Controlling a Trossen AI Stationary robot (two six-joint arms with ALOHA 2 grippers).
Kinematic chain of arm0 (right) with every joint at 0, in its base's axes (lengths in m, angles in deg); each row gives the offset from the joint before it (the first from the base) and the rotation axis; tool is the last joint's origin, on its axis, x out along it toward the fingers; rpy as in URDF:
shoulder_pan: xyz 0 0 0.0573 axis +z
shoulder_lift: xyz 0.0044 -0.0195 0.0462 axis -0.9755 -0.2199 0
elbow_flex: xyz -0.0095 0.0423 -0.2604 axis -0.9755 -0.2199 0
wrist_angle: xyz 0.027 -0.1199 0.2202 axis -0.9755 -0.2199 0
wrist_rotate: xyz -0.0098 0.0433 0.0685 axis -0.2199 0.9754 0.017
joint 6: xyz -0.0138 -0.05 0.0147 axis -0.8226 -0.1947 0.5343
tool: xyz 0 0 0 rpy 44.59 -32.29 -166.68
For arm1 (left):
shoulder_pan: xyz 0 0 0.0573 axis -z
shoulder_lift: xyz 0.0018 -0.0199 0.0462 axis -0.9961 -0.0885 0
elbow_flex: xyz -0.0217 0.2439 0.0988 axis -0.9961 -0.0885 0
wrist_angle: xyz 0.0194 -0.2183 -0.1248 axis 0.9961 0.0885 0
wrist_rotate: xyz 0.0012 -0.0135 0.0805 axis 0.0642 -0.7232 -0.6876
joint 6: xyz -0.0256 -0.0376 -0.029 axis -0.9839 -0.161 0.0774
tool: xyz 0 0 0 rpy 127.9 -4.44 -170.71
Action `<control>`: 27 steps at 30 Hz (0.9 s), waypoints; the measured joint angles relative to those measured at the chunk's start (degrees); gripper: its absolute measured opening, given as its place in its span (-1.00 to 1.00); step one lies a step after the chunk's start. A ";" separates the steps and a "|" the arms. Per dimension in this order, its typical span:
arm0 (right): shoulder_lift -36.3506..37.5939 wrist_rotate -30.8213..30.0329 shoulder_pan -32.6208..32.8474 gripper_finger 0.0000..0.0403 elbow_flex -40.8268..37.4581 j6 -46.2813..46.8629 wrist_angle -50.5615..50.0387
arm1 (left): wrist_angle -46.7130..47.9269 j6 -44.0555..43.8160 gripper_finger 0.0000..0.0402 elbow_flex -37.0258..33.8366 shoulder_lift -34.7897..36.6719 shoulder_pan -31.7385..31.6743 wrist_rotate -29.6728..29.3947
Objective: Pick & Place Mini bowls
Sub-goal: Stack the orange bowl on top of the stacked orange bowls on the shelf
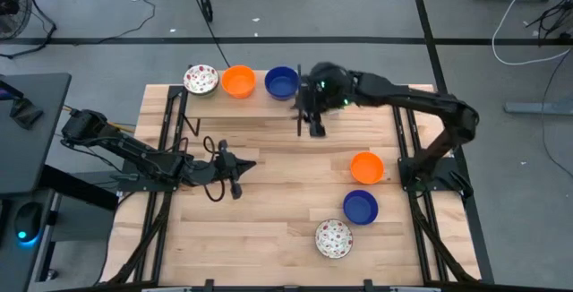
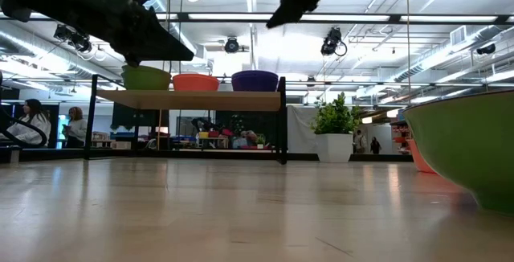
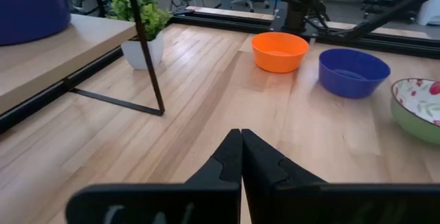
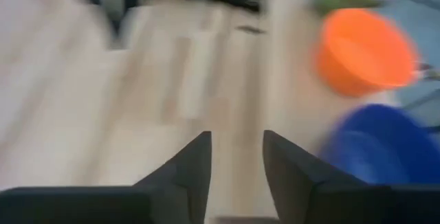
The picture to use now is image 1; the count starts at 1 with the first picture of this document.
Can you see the black desk base beam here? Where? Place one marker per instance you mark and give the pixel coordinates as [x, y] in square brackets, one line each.
[80, 189]

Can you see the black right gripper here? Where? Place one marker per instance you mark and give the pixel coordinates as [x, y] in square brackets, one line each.
[331, 86]

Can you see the black handheld device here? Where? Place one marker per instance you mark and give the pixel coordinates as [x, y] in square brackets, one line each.
[24, 113]

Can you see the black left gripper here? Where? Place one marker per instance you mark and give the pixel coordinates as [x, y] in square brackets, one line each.
[226, 166]

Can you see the black computer mouse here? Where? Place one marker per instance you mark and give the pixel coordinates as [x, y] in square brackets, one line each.
[28, 220]

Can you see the dark grey side desk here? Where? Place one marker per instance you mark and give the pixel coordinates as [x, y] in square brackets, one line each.
[9, 265]

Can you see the wooden shelf with black legs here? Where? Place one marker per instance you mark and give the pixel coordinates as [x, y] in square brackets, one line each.
[242, 106]

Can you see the black floor fan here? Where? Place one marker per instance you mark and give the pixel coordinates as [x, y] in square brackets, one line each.
[13, 19]

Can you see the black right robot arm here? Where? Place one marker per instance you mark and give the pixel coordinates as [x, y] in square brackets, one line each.
[425, 99]

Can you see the blue plastic mini bowl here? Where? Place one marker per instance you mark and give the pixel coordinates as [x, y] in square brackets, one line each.
[360, 207]
[281, 85]

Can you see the orange plastic mini bowl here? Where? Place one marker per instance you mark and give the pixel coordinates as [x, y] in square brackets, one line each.
[367, 169]
[238, 83]

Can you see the black desk top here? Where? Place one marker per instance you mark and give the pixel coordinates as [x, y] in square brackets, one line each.
[36, 148]

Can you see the floral green mini bowl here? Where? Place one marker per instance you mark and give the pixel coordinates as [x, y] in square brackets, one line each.
[333, 238]
[201, 79]

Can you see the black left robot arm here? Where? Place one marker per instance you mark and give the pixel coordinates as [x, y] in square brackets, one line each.
[134, 153]

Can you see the black aluminium table frame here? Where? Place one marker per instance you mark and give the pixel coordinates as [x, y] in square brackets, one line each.
[418, 243]

